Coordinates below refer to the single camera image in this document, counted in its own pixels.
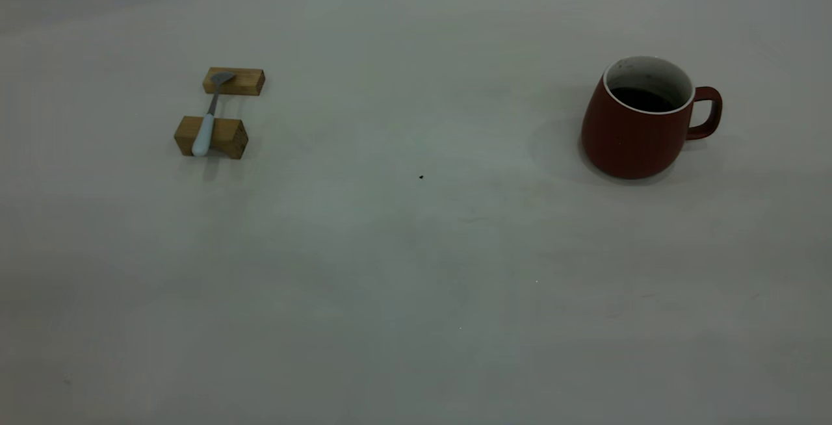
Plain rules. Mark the arched wooden block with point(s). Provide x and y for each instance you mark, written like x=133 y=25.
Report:
x=224 y=132

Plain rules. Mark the red ceramic mug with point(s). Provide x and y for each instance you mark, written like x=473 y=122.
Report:
x=627 y=142

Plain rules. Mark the flat wooden block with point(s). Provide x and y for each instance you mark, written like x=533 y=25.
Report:
x=247 y=82

